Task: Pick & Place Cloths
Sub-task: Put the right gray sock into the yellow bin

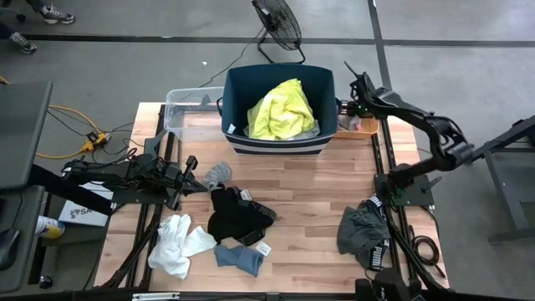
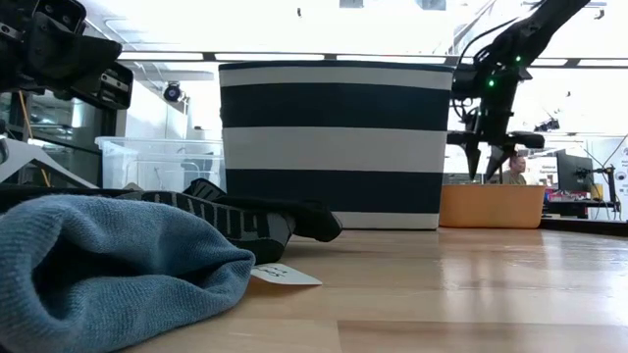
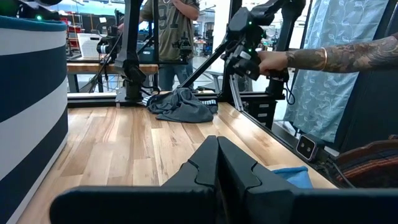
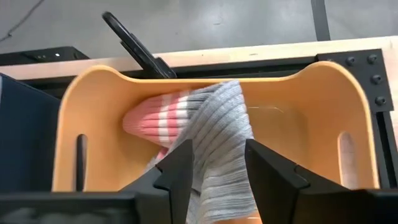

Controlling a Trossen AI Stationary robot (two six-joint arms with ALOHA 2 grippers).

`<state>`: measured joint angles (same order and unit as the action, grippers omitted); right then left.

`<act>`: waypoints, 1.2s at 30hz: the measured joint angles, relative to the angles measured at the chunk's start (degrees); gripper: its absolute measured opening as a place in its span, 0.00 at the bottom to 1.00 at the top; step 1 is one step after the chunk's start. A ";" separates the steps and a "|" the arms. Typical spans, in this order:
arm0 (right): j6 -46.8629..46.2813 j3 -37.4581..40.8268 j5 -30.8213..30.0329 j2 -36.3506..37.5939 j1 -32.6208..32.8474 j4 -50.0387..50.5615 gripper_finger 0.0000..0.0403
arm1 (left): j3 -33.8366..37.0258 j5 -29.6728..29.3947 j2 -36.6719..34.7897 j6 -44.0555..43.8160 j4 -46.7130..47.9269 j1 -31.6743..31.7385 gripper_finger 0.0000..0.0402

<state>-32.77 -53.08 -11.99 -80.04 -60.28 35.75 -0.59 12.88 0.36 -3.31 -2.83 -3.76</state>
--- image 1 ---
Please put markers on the black caster wheel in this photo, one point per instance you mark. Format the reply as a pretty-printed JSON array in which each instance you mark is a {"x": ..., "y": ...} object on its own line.
[{"x": 45, "y": 282}]

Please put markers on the yellow t-shirt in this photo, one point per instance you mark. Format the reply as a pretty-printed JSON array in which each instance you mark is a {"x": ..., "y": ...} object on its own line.
[{"x": 280, "y": 113}]

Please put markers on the dark grey side table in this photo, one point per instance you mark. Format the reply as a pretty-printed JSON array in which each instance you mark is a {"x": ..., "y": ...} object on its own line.
[{"x": 23, "y": 134}]

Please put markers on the silver frame bracket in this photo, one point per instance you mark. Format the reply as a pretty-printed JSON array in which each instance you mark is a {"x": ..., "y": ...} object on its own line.
[{"x": 154, "y": 296}]

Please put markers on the white paper tag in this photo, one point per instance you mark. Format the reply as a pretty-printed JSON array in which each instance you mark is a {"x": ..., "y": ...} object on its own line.
[
  {"x": 246, "y": 195},
  {"x": 263, "y": 248}
]

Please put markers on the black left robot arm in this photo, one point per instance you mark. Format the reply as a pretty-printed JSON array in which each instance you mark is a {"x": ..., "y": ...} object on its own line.
[{"x": 113, "y": 171}]

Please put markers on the dark grey Puma boxers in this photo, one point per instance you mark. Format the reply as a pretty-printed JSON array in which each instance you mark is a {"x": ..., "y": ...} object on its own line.
[{"x": 361, "y": 234}]

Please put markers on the white cloth garment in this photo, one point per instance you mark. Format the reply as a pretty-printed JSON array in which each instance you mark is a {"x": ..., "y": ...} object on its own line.
[{"x": 171, "y": 246}]

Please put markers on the orange plastic bin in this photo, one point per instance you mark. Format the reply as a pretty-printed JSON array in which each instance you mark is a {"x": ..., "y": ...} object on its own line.
[{"x": 370, "y": 127}]

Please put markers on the black metal stand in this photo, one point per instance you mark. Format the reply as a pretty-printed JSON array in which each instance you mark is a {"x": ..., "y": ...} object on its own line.
[{"x": 497, "y": 175}]

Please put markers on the black diagonal frame brace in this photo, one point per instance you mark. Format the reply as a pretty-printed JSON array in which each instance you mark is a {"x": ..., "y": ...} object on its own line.
[{"x": 71, "y": 190}]

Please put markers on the grey computer desk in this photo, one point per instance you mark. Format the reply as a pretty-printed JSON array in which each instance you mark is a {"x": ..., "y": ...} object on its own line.
[{"x": 25, "y": 209}]

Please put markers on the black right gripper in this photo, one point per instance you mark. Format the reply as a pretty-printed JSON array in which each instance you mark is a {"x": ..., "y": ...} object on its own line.
[{"x": 363, "y": 94}]

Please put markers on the person's leg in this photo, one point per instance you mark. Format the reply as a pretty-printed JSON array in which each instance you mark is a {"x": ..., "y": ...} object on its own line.
[{"x": 37, "y": 4}]

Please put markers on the person's shoe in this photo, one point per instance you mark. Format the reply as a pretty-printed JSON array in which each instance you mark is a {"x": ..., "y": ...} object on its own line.
[
  {"x": 58, "y": 14},
  {"x": 23, "y": 43}
]

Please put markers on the black floor fan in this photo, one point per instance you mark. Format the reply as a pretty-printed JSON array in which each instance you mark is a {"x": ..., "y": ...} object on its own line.
[{"x": 278, "y": 21}]

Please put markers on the navy white striped fabric basket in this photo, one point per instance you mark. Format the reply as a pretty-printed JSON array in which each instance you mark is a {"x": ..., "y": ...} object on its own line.
[{"x": 251, "y": 83}]

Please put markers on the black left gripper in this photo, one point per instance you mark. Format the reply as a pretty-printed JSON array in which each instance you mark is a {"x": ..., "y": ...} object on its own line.
[{"x": 173, "y": 180}]

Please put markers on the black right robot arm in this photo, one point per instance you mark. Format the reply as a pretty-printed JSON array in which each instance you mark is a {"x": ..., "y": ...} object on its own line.
[{"x": 418, "y": 115}]

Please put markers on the white printed box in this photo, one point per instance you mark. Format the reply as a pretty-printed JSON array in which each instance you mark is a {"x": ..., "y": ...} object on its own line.
[{"x": 83, "y": 215}]

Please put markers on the black briefs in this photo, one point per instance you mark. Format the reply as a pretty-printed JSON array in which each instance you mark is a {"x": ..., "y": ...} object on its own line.
[{"x": 234, "y": 217}]

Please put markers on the blue sock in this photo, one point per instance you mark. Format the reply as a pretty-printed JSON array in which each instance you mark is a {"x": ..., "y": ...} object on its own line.
[{"x": 242, "y": 257}]

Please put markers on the black aluminium table frame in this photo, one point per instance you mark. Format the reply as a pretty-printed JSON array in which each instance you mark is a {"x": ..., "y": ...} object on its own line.
[{"x": 145, "y": 267}]

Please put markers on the white yellow spray can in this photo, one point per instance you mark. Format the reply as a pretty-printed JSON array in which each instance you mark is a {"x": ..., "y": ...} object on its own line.
[{"x": 50, "y": 228}]

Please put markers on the clear plastic bin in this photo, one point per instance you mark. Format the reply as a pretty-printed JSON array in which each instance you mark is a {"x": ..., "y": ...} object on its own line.
[{"x": 188, "y": 125}]

